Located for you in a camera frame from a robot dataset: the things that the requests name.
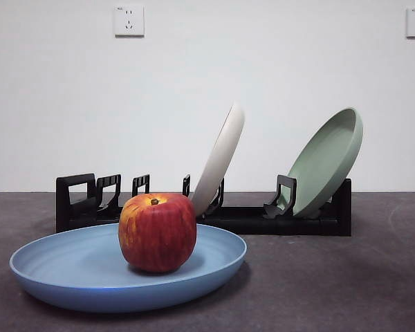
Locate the blue plate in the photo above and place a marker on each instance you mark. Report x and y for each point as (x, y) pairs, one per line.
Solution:
(72, 269)

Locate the green plate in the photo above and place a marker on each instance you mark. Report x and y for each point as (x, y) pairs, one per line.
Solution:
(325, 162)

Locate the black plate rack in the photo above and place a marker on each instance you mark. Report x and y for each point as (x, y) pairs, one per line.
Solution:
(280, 226)

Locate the white plate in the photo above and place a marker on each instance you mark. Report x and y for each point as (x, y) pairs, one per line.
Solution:
(221, 159)

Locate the red yellow apple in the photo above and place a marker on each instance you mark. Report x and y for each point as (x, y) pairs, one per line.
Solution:
(159, 235)

